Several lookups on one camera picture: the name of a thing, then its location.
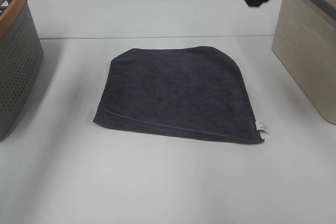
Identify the beige bin grey rim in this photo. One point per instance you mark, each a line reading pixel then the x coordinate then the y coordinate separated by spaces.
pixel 304 42

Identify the grey perforated basket orange rim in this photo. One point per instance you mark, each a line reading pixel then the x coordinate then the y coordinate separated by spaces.
pixel 21 58

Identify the dark grey towel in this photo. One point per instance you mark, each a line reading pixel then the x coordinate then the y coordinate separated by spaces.
pixel 197 93

